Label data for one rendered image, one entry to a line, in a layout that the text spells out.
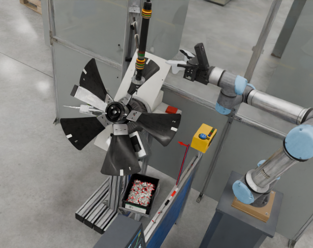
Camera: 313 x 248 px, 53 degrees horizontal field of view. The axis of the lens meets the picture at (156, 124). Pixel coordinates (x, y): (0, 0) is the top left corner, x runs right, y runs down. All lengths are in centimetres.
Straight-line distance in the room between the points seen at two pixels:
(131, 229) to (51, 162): 200
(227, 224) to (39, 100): 273
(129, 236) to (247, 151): 147
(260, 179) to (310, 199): 124
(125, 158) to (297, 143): 94
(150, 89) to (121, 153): 47
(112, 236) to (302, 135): 78
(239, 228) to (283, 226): 118
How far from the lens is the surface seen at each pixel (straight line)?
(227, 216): 174
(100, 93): 187
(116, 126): 178
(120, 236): 123
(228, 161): 260
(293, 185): 259
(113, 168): 176
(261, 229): 172
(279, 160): 133
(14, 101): 390
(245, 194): 149
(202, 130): 197
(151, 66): 175
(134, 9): 211
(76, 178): 299
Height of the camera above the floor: 232
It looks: 40 degrees down
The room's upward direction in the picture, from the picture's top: 11 degrees clockwise
